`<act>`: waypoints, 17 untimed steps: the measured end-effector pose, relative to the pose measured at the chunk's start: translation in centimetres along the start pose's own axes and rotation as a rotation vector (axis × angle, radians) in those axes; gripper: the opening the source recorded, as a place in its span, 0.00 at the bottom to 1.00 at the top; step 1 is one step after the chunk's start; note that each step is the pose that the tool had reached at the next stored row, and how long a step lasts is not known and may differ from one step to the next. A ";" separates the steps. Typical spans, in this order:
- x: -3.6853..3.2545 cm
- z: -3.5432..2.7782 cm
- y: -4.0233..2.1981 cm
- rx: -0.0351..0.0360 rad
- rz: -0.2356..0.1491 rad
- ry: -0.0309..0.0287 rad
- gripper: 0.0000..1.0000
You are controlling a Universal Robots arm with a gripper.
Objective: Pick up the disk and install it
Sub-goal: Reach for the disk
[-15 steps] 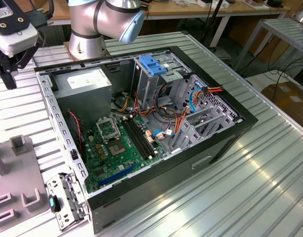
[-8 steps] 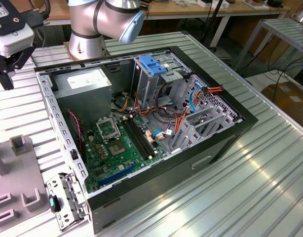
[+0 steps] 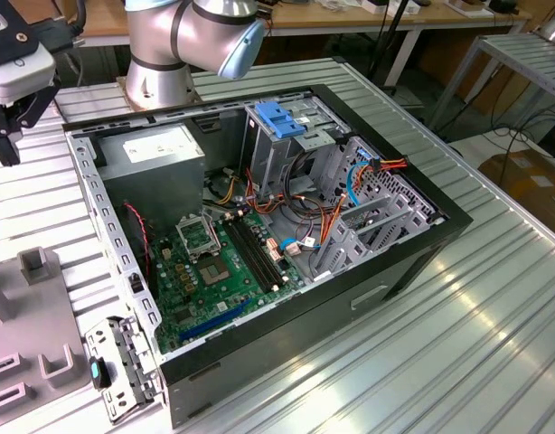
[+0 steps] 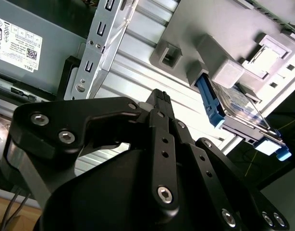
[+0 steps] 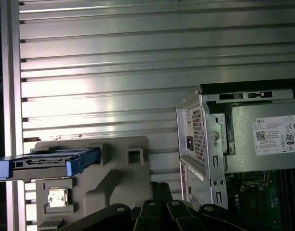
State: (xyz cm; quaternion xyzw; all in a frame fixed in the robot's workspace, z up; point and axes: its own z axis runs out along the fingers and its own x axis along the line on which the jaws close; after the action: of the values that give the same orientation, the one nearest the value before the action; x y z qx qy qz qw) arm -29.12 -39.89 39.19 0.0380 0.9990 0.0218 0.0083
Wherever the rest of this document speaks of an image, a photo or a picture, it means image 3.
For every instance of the black RAM slot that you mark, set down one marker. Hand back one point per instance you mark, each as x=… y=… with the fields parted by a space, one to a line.
x=266 y=253
x=246 y=253
x=260 y=253
x=253 y=253

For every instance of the grey slatted metal table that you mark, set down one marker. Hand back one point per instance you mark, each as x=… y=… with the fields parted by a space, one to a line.
x=530 y=59

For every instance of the CPU socket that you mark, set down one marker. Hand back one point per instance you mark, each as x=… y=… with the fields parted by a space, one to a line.
x=213 y=271

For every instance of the black blue latch knob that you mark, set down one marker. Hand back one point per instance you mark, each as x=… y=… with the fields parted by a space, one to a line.
x=95 y=371

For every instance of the silver slot cover latch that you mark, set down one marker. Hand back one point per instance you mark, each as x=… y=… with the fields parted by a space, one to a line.
x=99 y=343

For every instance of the grey power supply unit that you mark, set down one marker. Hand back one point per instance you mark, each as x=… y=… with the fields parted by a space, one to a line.
x=155 y=181

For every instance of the blue plastic drive bracket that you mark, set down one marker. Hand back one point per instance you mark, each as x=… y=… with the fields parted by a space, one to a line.
x=277 y=119

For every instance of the wooden desk white frame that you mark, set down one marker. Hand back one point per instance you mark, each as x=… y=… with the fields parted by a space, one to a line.
x=103 y=22
x=304 y=20

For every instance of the black tripod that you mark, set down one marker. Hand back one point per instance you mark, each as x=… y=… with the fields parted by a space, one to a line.
x=381 y=68

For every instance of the black open PC case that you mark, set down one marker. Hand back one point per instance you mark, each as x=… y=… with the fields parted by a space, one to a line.
x=304 y=325

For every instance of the grey parts rack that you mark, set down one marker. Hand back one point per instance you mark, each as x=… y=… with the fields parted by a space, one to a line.
x=38 y=316

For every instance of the brown cardboard box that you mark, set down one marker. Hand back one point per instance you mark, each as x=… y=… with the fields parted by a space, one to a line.
x=530 y=185

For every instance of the green motherboard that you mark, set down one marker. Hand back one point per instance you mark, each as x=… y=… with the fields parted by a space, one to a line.
x=223 y=294

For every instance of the blue expansion slot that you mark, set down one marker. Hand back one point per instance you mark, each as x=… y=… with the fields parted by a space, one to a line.
x=214 y=322

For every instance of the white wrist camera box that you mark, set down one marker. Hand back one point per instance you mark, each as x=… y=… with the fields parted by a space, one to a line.
x=20 y=77

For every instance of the silver disk bay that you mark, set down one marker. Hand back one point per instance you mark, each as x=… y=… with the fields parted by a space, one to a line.
x=352 y=255

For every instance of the silver optical drive cage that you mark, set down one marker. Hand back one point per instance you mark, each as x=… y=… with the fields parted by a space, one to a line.
x=268 y=158

